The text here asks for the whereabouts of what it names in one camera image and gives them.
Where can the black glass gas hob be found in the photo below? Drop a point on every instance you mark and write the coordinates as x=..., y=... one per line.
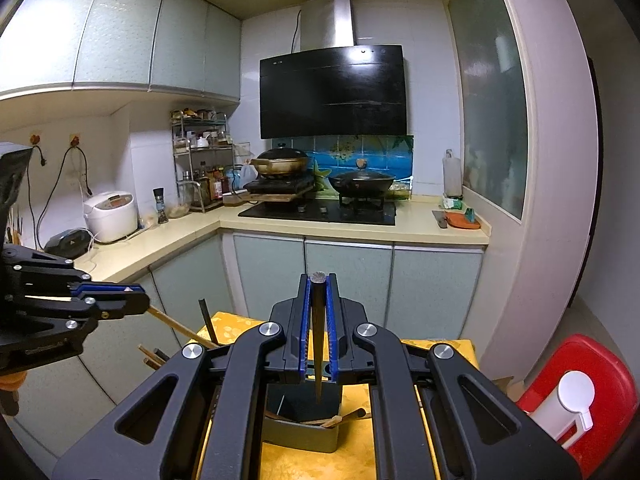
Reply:
x=320, y=214

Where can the pale green base cabinet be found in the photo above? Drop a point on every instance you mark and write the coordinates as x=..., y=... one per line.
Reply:
x=345, y=280

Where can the black pepper grinder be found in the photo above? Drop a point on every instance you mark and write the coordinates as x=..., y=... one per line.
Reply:
x=160, y=207

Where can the glass jar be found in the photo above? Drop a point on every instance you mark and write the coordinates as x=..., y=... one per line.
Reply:
x=180, y=202

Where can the orange plastic tray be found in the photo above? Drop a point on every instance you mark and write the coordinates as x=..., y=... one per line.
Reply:
x=462, y=221

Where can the light wooden chopstick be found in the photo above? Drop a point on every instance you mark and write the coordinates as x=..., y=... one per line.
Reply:
x=180, y=329

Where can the black lidded wok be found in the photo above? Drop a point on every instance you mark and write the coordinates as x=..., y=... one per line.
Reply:
x=362, y=182

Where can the black range hood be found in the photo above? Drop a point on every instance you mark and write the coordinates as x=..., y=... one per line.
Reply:
x=330, y=90

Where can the utensil jar with tools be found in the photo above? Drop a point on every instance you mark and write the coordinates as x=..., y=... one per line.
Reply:
x=17, y=230

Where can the dark green utensil holder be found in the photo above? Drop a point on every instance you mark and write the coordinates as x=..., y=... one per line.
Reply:
x=300, y=437

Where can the brown wall hook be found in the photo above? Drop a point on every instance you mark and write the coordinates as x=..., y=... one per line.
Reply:
x=75, y=139
x=35, y=138

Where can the beige kitchen counter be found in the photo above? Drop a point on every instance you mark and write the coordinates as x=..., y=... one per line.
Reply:
x=175, y=237

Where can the golden lidded pan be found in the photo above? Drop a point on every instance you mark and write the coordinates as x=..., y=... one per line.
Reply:
x=280, y=164

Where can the green white packet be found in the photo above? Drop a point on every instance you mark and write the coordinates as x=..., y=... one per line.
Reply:
x=452, y=203

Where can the black sandwich maker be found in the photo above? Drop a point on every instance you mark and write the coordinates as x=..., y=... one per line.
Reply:
x=67, y=245

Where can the person's left hand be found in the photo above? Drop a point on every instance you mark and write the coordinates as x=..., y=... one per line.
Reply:
x=7, y=385

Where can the paper towel roll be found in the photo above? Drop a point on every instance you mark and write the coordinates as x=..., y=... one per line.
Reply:
x=452, y=175

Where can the white rice cooker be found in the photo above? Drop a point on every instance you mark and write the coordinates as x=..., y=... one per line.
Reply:
x=112, y=217

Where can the frosted glass partition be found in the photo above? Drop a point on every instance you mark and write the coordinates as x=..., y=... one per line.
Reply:
x=490, y=85

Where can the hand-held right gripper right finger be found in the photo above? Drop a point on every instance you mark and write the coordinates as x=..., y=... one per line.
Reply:
x=331, y=330

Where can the pale green wall cabinet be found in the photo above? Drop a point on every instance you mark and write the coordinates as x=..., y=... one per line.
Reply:
x=125, y=30

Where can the kitchen knife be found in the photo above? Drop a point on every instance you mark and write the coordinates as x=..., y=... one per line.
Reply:
x=440, y=220

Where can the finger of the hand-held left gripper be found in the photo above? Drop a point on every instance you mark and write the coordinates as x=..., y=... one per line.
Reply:
x=107, y=289
x=120, y=306

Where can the red plastic stool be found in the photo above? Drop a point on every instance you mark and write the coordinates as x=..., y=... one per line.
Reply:
x=615, y=390

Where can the black portable stove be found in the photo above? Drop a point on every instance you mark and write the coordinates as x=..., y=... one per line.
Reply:
x=277, y=187

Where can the yellow floral tablecloth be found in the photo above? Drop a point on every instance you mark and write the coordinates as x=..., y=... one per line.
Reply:
x=300, y=465

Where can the dark wooden chopstick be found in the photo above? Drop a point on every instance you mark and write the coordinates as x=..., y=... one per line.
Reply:
x=318, y=340

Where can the metal spice rack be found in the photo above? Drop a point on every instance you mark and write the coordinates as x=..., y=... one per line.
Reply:
x=202, y=160

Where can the blue beach tile mural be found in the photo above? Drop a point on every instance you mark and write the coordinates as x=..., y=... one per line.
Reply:
x=340, y=152

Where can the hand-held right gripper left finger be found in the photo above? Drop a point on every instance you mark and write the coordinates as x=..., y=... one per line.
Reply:
x=305, y=330

